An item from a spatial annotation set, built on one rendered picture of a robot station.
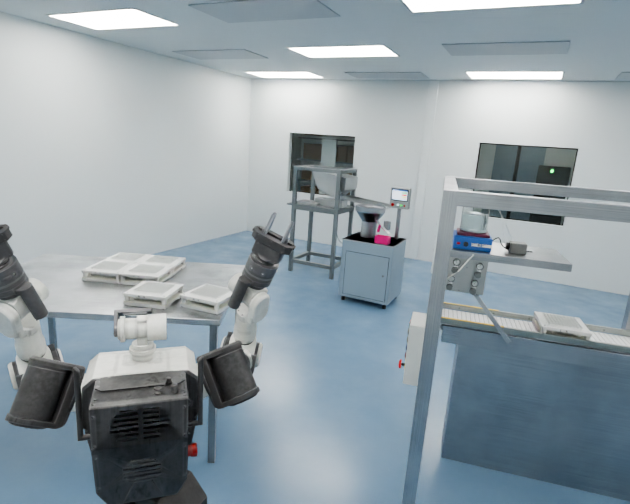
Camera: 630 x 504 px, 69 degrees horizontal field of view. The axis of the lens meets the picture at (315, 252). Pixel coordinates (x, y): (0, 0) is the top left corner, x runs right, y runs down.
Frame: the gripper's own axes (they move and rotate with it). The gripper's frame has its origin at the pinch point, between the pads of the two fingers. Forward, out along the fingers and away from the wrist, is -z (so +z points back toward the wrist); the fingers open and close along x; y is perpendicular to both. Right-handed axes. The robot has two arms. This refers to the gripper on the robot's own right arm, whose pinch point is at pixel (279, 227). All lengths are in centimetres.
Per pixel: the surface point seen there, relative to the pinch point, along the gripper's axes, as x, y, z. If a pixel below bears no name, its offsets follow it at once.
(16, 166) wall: 338, 297, 210
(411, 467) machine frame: -92, 53, 98
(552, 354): -145, 122, 44
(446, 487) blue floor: -133, 93, 134
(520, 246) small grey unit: -102, 137, 3
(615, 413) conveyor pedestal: -191, 121, 57
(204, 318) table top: 29, 82, 102
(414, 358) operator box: -65, 50, 45
